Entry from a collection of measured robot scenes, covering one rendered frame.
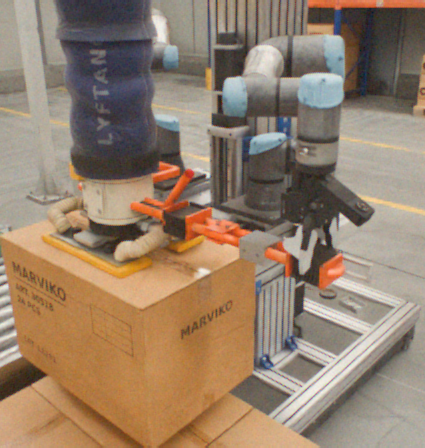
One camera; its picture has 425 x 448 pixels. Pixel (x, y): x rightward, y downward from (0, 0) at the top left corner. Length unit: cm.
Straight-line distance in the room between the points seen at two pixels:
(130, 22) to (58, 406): 113
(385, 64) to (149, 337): 936
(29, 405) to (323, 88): 131
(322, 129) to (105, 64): 54
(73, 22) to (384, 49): 923
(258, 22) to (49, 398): 138
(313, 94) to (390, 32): 932
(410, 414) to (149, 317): 167
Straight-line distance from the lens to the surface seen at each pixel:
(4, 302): 243
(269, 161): 176
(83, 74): 132
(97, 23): 128
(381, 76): 1039
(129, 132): 132
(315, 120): 97
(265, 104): 107
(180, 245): 142
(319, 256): 107
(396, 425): 259
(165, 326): 127
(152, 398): 134
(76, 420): 175
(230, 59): 193
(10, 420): 181
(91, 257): 139
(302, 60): 143
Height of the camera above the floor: 169
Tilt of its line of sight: 23 degrees down
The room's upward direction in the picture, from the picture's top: 1 degrees counter-clockwise
